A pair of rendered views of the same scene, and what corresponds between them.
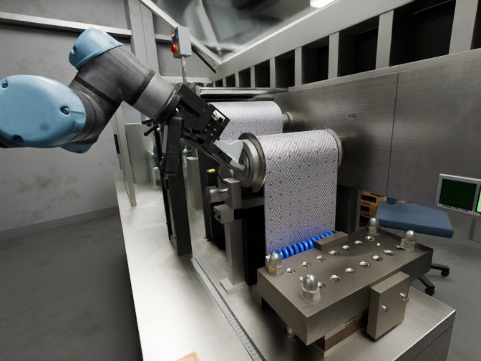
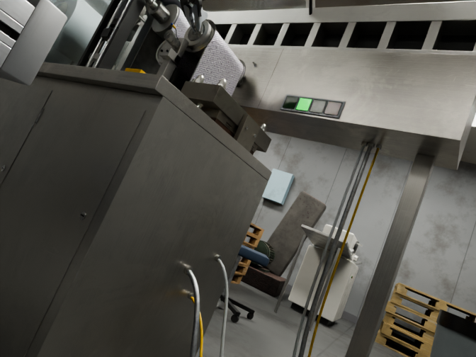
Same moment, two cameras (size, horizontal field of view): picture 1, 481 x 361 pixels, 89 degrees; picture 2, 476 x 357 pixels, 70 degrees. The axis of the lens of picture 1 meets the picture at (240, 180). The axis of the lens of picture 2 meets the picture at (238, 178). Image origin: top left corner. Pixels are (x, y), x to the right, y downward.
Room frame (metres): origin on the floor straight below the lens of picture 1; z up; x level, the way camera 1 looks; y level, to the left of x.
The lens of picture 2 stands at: (-0.64, 0.22, 0.63)
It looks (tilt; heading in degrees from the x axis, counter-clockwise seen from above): 8 degrees up; 333
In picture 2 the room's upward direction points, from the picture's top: 23 degrees clockwise
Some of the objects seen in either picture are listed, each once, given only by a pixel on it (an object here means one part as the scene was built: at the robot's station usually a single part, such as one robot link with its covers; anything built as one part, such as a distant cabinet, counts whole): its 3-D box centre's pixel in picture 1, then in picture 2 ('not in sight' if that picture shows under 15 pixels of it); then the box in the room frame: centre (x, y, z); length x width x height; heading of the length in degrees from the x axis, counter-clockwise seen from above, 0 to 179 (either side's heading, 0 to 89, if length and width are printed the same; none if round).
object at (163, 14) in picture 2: not in sight; (159, 12); (0.80, 0.12, 1.34); 0.06 x 0.06 x 0.06; 27
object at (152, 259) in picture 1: (178, 201); (45, 97); (1.44, 0.39, 0.88); 2.52 x 0.66 x 0.04; 27
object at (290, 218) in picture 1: (303, 223); (210, 93); (0.59, -0.16, 1.08); 0.23 x 0.01 x 0.18; 117
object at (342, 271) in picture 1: (347, 269); (229, 120); (0.50, -0.24, 1.00); 0.40 x 0.16 x 0.06; 117
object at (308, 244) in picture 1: (305, 246); not in sight; (0.57, -0.16, 1.03); 0.21 x 0.04 x 0.03; 117
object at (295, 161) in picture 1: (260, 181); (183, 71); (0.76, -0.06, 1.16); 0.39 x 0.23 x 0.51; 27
